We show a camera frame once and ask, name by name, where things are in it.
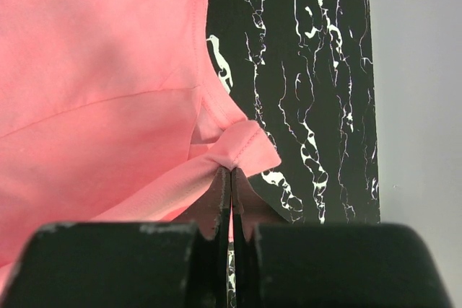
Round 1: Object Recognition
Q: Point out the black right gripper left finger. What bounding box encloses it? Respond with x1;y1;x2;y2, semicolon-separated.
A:
1;168;231;307

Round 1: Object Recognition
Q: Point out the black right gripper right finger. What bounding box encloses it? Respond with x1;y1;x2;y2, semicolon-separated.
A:
230;168;451;307

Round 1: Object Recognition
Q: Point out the pink t shirt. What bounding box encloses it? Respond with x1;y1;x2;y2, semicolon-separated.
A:
1;0;281;282

